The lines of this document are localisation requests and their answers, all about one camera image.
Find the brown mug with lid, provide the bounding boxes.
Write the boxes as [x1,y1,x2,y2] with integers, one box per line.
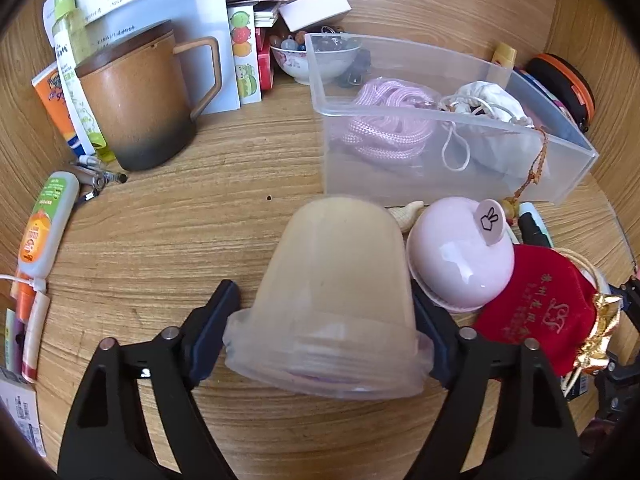
[74,20,223,172]

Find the beige seashell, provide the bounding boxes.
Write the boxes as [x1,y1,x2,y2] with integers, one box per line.
[387,201,426,233]

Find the red book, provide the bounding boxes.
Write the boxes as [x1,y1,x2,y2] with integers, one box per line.
[255,27,276,92]

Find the white ceramic bowl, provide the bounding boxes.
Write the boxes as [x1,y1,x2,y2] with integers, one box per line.
[270,35,363,86]

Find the dark brown small object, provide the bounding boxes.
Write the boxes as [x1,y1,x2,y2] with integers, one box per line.
[345,50,372,87]

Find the orange and blue sunscreen tube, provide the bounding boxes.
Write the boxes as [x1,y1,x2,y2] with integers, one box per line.
[31,61,96,156]

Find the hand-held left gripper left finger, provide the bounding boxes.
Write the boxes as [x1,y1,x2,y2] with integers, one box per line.
[57,280,241,480]

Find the pink round case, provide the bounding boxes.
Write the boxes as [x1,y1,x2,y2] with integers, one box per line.
[406,196,516,313]

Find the small metal tools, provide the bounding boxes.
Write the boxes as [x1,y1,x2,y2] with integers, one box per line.
[67,155,128,206]

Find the white cable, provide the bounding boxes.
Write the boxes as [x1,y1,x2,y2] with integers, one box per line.
[0,274,48,294]

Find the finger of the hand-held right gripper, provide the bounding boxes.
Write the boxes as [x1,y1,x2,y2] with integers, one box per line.
[607,280,640,341]
[594,360,640,428]

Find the green cap tube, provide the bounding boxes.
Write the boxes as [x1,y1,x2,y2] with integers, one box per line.
[51,0,117,163]

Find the pile of assorted beads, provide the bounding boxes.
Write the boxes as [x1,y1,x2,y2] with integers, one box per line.
[272,25,361,53]

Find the white paper sheet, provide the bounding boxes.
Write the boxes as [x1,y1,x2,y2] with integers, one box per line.
[165,0,242,116]

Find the clear plastic box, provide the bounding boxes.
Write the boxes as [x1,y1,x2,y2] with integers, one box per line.
[304,32,600,206]

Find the red velvet pouch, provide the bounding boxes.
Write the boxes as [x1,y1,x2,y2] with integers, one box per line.
[472,244,598,378]

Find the fruit sticker sheet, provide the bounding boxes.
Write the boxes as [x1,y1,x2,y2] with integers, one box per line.
[227,4,263,106]

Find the translucent plastic cup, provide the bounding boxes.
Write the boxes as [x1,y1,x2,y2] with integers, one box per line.
[221,195,433,401]

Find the black and white marker pen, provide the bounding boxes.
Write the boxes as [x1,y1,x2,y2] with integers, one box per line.
[517,202,553,248]

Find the orange knotted cord charm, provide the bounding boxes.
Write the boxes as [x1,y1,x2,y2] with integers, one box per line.
[502,127,549,221]

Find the black and orange zip case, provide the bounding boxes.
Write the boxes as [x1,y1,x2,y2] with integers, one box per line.
[527,53,596,133]

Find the white drawstring pouch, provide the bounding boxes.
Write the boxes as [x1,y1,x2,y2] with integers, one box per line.
[440,81,546,171]

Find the white and orange slim tube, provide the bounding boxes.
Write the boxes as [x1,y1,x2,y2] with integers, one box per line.
[22,292,52,383]

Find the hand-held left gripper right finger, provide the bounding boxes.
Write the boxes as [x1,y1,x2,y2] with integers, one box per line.
[405,287,588,480]

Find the small yellow bottle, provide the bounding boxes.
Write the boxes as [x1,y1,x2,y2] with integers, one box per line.
[492,42,517,68]

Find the small white box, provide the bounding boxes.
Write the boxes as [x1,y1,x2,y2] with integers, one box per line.
[278,0,352,33]

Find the white labelled packet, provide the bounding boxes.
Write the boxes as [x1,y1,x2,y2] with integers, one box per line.
[0,367,48,457]

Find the pink braided cord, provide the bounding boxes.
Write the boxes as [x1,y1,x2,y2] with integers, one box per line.
[342,77,438,161]

